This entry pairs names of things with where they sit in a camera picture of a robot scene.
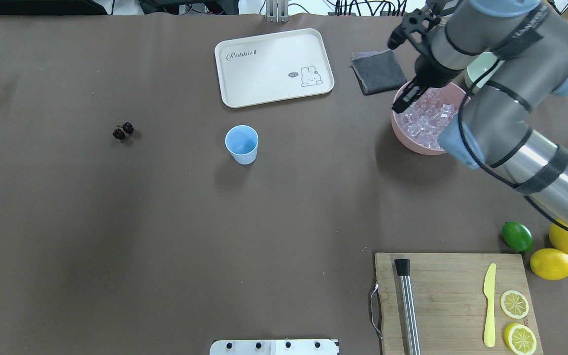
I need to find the dark red cherry pair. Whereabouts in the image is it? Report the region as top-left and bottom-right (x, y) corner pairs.
(112, 122), (135, 140)

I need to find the lemon slice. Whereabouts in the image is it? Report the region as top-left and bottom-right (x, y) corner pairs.
(503, 323), (538, 355)
(499, 290), (530, 320)

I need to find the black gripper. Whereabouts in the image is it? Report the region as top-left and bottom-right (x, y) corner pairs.
(388, 5), (464, 114)

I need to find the steel muddler black tip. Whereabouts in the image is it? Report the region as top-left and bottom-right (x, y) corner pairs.
(394, 258), (422, 355)

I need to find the cream rabbit tray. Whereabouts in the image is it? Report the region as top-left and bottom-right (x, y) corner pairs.
(214, 28), (334, 108)

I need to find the mint green bowl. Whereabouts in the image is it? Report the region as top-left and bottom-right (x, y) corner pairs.
(464, 52), (504, 94)

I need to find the yellow plastic knife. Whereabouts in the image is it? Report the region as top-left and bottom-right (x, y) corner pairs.
(483, 263), (497, 348)

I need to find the grey folded cloth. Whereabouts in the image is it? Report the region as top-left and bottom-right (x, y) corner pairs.
(351, 49), (407, 95)

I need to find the yellow lemon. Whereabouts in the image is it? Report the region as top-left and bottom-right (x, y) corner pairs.
(530, 248), (568, 281)
(548, 223), (568, 254)

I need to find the wooden cutting board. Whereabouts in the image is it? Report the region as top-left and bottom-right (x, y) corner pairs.
(374, 252), (539, 355)

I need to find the white camera pillar base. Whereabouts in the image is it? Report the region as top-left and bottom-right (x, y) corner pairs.
(209, 339), (340, 355)

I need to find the light blue plastic cup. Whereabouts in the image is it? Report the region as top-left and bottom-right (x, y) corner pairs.
(224, 124), (259, 165)

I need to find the green lime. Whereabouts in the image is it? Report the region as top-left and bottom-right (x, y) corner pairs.
(502, 221), (534, 252)

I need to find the pink bowl of ice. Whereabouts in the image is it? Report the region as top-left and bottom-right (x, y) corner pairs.
(391, 83), (466, 155)

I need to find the aluminium frame post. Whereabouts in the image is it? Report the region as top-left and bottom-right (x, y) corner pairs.
(264, 0), (290, 23)

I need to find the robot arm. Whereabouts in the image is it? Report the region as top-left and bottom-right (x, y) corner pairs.
(388, 0), (568, 230)

